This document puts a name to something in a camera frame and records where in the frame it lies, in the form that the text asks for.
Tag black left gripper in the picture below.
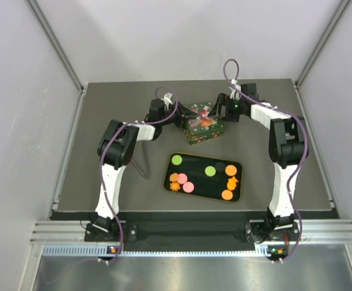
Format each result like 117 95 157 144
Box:
159 99 199 127

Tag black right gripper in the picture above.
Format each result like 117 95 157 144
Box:
207 93 245 122

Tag gold tin lid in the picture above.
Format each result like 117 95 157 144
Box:
183 101 225 129

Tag green christmas cookie tin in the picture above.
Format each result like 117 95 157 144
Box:
184 127 225 145

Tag metal tongs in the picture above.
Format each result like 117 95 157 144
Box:
131 141 150 181

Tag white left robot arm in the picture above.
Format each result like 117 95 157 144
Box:
90 92 199 242

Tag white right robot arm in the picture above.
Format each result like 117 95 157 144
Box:
208 79 308 241

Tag green round cookie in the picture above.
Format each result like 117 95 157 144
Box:
205 166 216 177
171 155 183 166

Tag black sandwich cookie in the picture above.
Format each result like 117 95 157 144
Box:
214 162 226 172

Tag orange swirl cookie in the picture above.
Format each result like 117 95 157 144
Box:
169 173 179 182

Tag pink round cookie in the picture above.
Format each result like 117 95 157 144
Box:
182 181 194 193
177 173 188 184

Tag orange round cookie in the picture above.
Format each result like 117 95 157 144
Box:
225 165 237 176
221 189 233 201

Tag black gold-rimmed tray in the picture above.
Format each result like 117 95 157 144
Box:
163 152 242 202

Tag orange star cookie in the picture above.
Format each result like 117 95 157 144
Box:
170 181 181 192

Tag orange fish cookie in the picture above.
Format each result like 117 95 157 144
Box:
227 176 239 191

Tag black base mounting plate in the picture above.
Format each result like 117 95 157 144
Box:
84 220 299 247

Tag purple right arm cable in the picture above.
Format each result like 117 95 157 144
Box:
222 58 308 264

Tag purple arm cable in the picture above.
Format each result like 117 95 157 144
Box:
98 86 179 264
222 58 308 264

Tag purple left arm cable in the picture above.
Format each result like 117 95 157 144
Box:
98 86 179 264

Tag grey slotted cable duct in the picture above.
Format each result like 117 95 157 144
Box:
42 244 285 258

